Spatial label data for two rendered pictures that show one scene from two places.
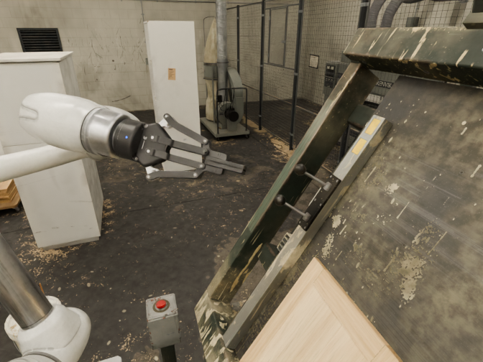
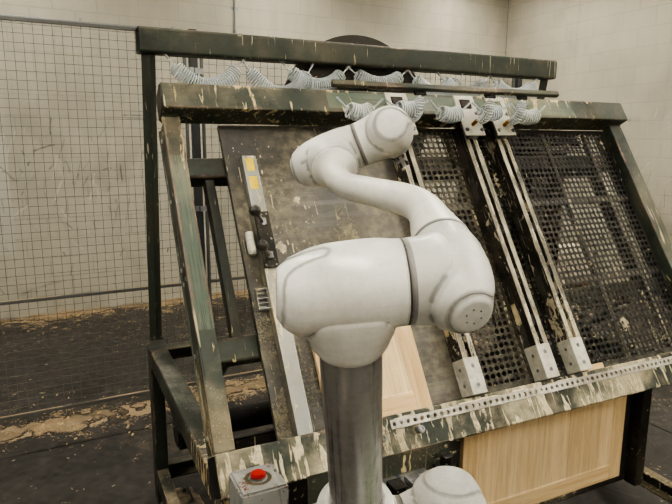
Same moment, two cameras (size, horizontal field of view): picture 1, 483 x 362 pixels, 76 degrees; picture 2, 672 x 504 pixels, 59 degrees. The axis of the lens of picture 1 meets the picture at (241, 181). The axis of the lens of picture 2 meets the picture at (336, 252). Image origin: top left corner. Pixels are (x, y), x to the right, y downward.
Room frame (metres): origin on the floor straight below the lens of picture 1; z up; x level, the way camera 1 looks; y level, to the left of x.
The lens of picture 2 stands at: (0.90, 1.68, 1.75)
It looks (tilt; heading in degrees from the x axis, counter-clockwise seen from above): 10 degrees down; 262
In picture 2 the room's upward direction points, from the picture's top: straight up
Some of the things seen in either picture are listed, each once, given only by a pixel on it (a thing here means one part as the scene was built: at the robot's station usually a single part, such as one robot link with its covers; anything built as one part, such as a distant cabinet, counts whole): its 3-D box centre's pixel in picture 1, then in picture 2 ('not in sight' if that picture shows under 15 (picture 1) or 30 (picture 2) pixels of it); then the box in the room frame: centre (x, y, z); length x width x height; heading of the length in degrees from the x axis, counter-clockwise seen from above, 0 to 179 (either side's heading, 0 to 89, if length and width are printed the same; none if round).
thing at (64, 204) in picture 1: (55, 150); not in sight; (2.89, 1.84, 0.88); 0.90 x 0.60 x 1.75; 20
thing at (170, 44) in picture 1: (175, 99); not in sight; (4.63, 0.99, 1.03); 0.61 x 0.58 x 2.05; 20
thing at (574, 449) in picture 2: not in sight; (548, 440); (-0.29, -0.47, 0.53); 0.90 x 0.02 x 0.55; 18
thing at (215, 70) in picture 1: (221, 77); not in sight; (6.45, 0.40, 1.10); 1.37 x 0.70 x 2.20; 20
